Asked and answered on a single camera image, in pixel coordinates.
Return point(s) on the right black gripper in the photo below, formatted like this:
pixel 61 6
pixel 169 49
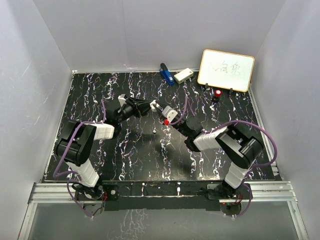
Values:
pixel 160 113

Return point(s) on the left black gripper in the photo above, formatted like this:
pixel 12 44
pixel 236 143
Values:
pixel 139 106

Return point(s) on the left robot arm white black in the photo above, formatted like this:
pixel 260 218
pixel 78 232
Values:
pixel 75 143

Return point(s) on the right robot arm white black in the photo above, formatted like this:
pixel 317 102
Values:
pixel 241 148

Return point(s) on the small cream cardboard box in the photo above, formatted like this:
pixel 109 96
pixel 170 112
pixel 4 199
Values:
pixel 183 75

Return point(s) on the blue stapler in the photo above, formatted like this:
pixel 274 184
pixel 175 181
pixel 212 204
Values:
pixel 166 74

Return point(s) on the red emergency stop button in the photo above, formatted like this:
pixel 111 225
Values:
pixel 216 96

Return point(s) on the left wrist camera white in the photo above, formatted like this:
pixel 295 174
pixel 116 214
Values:
pixel 122 99

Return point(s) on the whiteboard with yellow frame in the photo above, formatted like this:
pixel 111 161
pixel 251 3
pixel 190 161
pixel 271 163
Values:
pixel 225 70

